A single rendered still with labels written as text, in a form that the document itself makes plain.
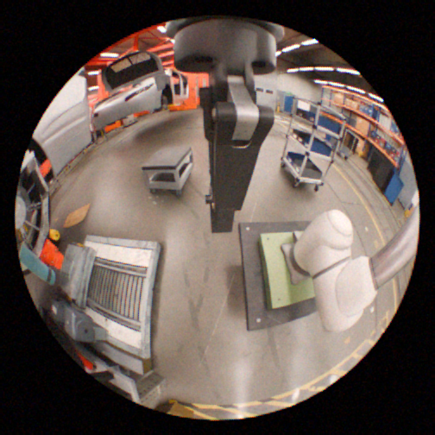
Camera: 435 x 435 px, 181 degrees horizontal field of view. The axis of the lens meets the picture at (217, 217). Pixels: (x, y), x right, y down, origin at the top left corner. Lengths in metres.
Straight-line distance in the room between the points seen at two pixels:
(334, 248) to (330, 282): 0.09
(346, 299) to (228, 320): 0.64
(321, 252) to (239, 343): 0.66
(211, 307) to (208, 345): 0.25
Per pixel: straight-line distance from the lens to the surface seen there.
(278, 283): 0.54
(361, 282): 0.39
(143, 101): 2.79
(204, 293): 0.85
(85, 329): 0.87
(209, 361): 0.91
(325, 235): 0.41
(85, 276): 1.17
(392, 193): 5.36
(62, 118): 1.22
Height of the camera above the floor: 0.84
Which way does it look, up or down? 51 degrees down
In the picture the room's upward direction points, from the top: straight up
